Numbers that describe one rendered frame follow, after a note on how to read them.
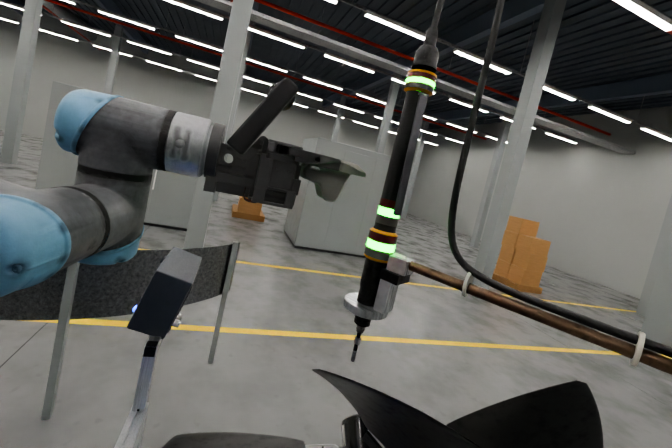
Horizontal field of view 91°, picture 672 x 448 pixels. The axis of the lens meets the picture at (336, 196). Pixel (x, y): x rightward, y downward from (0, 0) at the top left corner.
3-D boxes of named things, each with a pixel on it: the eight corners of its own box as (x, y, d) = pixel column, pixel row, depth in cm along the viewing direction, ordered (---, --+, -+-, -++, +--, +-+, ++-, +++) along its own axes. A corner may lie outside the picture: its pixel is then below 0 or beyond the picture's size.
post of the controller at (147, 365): (143, 411, 94) (156, 346, 93) (131, 411, 93) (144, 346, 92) (146, 404, 97) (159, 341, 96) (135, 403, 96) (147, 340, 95)
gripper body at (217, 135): (289, 201, 50) (205, 185, 46) (302, 145, 49) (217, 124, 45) (297, 210, 42) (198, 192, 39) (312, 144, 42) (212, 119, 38)
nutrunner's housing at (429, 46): (378, 327, 52) (450, 34, 49) (364, 333, 49) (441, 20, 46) (358, 316, 54) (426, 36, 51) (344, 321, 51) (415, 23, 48)
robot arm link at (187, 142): (184, 114, 44) (171, 107, 36) (219, 123, 45) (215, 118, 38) (173, 169, 45) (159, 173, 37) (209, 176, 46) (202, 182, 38)
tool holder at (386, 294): (406, 320, 51) (422, 259, 50) (383, 331, 45) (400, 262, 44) (359, 296, 56) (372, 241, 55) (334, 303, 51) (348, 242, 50)
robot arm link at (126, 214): (17, 270, 33) (33, 162, 32) (87, 241, 44) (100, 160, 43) (102, 284, 34) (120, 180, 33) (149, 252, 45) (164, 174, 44)
